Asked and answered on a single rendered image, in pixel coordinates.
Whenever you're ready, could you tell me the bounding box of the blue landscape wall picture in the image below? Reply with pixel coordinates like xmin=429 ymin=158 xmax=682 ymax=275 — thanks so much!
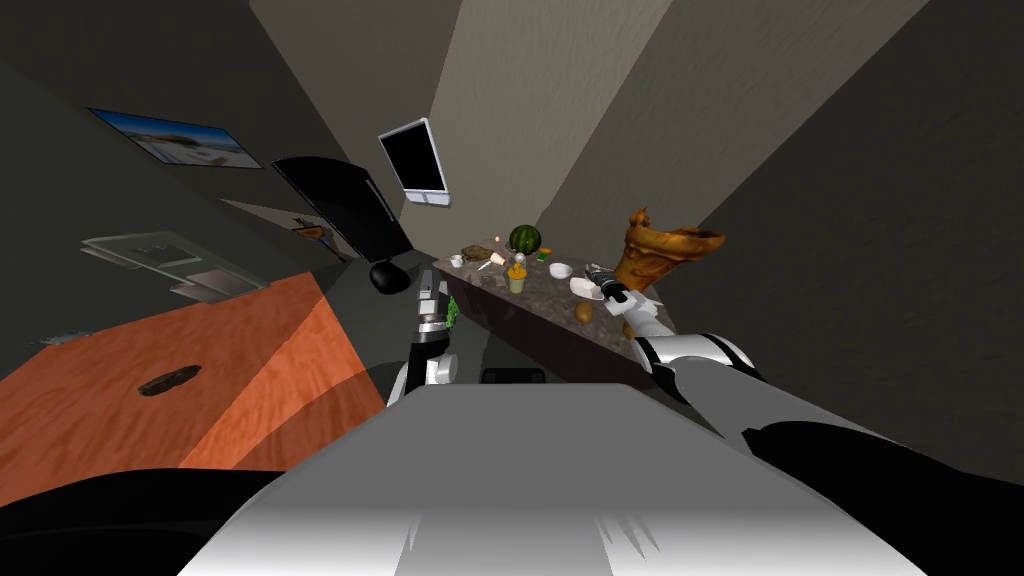
xmin=87 ymin=107 xmax=265 ymax=171

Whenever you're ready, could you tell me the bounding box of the orange framed wall picture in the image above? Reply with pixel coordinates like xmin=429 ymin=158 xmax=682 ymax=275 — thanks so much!
xmin=290 ymin=215 xmax=354 ymax=263

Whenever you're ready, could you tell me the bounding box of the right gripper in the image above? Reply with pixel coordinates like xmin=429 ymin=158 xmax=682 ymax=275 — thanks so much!
xmin=586 ymin=268 xmax=631 ymax=305

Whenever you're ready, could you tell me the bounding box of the dark flat lump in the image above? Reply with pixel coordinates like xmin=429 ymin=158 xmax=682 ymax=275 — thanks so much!
xmin=136 ymin=364 xmax=204 ymax=400

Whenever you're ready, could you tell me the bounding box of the green striped watermelon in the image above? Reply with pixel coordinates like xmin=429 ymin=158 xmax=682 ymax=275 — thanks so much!
xmin=508 ymin=224 xmax=544 ymax=257

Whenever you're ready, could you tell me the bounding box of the orange wooden table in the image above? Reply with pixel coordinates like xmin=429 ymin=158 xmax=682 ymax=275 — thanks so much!
xmin=0 ymin=271 xmax=387 ymax=508

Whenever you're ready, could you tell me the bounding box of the black flat screen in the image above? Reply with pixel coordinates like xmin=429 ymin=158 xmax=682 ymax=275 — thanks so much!
xmin=271 ymin=155 xmax=418 ymax=265

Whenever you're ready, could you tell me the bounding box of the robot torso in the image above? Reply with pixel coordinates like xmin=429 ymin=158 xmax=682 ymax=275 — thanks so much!
xmin=177 ymin=367 xmax=931 ymax=576

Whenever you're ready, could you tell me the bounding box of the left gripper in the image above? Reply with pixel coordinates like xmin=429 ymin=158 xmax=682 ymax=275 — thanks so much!
xmin=415 ymin=271 xmax=447 ymax=321

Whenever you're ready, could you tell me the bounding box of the grey glass shelf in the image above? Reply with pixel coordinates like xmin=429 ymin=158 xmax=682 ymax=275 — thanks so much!
xmin=79 ymin=231 xmax=271 ymax=306

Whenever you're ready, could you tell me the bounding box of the black round pot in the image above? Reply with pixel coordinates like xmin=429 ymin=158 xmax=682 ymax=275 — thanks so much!
xmin=368 ymin=261 xmax=412 ymax=297

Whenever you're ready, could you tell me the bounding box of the brown twisted sculpture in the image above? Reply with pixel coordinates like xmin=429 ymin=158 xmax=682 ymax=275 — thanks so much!
xmin=613 ymin=207 xmax=729 ymax=302

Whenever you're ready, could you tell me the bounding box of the white framed black window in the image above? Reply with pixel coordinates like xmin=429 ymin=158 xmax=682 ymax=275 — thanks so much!
xmin=377 ymin=117 xmax=452 ymax=209

